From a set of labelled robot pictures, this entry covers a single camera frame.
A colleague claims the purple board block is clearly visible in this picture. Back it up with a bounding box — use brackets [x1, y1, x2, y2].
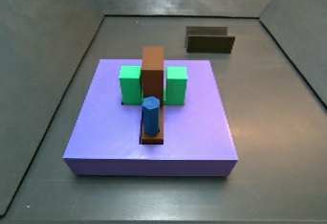
[64, 59, 239, 176]

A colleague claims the blue hexagonal peg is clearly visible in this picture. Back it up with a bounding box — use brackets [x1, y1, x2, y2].
[142, 97, 161, 136]

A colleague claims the green right block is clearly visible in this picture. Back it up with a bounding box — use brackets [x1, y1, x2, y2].
[165, 66, 189, 105]

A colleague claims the green block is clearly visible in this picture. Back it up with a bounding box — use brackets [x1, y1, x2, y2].
[165, 66, 189, 105]
[119, 65, 142, 105]

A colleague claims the brown L-shaped block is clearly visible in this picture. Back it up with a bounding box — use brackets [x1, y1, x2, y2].
[141, 47, 165, 145]

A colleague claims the green left block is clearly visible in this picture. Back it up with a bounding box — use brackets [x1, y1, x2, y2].
[119, 65, 142, 105]

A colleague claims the black U-shaped holder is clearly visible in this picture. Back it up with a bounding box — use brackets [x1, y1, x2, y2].
[186, 26, 235, 54]

